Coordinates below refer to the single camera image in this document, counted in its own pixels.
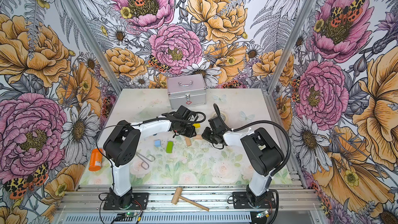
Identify natural wood block 51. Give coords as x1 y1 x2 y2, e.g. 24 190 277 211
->
193 135 203 140

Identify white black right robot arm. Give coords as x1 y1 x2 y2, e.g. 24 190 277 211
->
202 116 285 207

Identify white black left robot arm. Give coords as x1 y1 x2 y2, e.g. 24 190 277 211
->
103 106 206 209

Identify green wood block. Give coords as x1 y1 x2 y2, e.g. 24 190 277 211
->
166 141 174 153

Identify light blue wood cube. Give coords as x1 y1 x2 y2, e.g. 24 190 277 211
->
154 140 162 147

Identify silver pink metal case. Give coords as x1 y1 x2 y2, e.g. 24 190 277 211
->
167 74 207 110

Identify metal tongs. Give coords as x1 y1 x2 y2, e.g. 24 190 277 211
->
136 152 155 170

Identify wooden mallet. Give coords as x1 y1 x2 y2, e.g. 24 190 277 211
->
171 187 209 212

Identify orange plastic bottle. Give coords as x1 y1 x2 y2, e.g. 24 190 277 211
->
88 148 103 172

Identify right circuit board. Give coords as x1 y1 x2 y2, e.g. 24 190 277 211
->
256 210 269 218

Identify circuit board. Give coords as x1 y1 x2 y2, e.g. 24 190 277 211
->
117 212 143 221
256 210 269 218

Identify left circuit board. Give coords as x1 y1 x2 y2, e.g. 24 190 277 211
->
117 212 143 221

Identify right black cable hose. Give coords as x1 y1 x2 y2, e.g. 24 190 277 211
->
212 103 292 190

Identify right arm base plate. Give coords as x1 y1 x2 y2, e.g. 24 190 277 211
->
232 192 277 209

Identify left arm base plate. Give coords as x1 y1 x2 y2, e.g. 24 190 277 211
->
103 192 149 211

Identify aluminium front rail frame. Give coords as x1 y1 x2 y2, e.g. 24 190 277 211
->
53 185 327 224

